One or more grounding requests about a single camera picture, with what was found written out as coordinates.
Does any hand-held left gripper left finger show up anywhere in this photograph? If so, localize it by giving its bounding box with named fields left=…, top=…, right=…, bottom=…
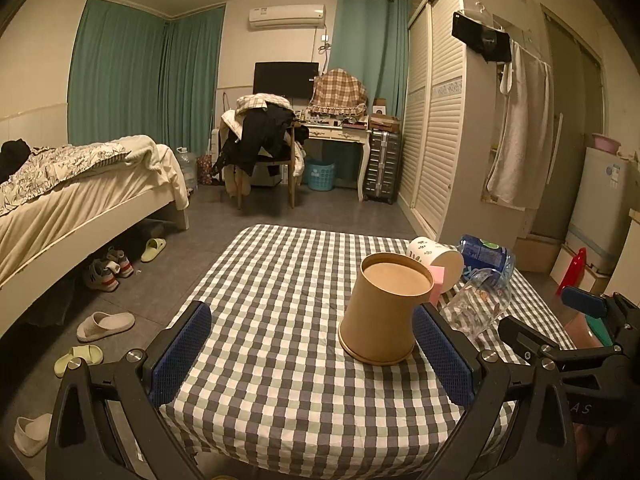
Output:
left=45, top=301, right=213, bottom=480

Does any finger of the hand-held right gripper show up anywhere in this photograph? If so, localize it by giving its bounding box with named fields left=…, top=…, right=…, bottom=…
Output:
left=560, top=285, right=610, bottom=318
left=497, top=314, right=565, bottom=364

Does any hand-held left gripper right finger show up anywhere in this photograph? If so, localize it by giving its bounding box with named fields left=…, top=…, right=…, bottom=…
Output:
left=411, top=302, right=583, bottom=480

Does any brown paper cup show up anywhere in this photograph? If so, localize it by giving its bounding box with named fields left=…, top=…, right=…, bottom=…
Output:
left=338, top=252, right=435, bottom=366

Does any clear printed glass cup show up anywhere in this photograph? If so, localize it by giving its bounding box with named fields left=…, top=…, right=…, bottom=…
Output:
left=442, top=268, right=514, bottom=347

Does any white printed paper cup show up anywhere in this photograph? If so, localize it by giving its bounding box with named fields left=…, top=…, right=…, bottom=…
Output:
left=406, top=236, right=465, bottom=293

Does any red plastic object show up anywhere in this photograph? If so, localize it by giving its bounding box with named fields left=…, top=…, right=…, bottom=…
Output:
left=555, top=248, right=587, bottom=297

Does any pink sticky note block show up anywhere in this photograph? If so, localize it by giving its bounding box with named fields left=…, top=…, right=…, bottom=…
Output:
left=430, top=267, right=447, bottom=306

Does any white slipper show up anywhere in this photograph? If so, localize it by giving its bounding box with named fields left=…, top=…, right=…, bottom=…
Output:
left=76, top=311, right=136, bottom=344
left=13, top=413, right=54, bottom=458

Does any blue plastic bottle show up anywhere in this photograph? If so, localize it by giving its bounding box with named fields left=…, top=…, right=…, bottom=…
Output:
left=457, top=233, right=516, bottom=287

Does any small white fridge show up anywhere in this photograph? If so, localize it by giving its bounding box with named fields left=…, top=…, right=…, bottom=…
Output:
left=564, top=147, right=640, bottom=277

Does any green slipper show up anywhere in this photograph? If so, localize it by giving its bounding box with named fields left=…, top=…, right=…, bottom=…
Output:
left=140, top=238, right=167, bottom=264
left=53, top=344, right=105, bottom=379

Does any checked tablecloth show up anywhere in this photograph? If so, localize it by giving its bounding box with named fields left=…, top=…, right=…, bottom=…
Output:
left=159, top=224, right=577, bottom=480

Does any grey sneaker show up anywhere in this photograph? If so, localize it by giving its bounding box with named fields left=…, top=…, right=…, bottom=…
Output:
left=102, top=248, right=135, bottom=279
left=81, top=258, right=121, bottom=292

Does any pink basin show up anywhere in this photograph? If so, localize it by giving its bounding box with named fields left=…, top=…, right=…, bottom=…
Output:
left=592, top=132, right=623, bottom=155

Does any bed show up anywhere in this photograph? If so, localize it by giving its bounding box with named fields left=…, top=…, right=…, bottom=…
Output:
left=0, top=135, right=191, bottom=339

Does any white hanging towel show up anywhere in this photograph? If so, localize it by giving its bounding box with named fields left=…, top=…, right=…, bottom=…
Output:
left=485, top=39, right=555, bottom=211

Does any large water jug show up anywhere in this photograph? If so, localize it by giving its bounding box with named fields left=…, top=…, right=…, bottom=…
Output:
left=175, top=146, right=200, bottom=192

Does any grey suitcase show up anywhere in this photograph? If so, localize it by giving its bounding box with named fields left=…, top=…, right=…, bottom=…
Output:
left=363, top=128, right=404, bottom=206

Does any cream blanket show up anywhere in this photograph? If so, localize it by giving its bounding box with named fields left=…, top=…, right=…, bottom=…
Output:
left=121, top=135, right=177, bottom=173

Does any wooden chair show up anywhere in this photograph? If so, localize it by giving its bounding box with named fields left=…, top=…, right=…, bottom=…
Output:
left=220, top=125, right=302, bottom=211

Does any blue plastic basket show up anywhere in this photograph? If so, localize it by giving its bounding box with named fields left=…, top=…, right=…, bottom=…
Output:
left=304, top=159, right=336, bottom=192

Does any white louvred wardrobe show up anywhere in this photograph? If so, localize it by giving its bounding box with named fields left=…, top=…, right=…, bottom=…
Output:
left=398, top=0, right=532, bottom=244

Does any patterned quilt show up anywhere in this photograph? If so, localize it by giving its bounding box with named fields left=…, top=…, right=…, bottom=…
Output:
left=0, top=141, right=132, bottom=217

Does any pile of dark clothes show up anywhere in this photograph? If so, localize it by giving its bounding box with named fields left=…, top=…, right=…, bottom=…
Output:
left=211, top=106, right=297, bottom=179

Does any flat cardboard box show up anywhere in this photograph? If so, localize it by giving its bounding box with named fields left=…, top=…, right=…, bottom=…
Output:
left=368, top=114, right=402, bottom=134

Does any white desk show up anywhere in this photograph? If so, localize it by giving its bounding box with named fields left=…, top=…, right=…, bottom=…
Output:
left=294, top=122, right=374, bottom=204

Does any black garment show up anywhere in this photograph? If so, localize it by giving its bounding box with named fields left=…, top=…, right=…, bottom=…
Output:
left=0, top=138, right=34, bottom=182

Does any light checked shirt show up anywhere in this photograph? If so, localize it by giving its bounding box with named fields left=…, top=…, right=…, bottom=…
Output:
left=235, top=93, right=294, bottom=117

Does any plaid cloth cover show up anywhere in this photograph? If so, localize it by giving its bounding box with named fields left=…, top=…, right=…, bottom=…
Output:
left=307, top=68, right=370, bottom=116

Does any wide green curtain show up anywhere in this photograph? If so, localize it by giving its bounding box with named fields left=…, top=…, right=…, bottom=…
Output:
left=67, top=0, right=226, bottom=155

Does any black hanging bag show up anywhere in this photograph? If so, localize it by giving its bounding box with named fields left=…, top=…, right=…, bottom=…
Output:
left=451, top=11, right=513, bottom=65

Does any black television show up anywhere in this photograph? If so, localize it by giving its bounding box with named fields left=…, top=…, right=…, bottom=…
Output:
left=253, top=61, right=320, bottom=99

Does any narrow green curtain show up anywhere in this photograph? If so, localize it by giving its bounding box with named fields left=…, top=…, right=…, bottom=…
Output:
left=327, top=0, right=414, bottom=119

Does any white air conditioner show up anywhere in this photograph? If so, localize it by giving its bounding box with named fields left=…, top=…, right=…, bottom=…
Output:
left=247, top=4, right=327, bottom=30

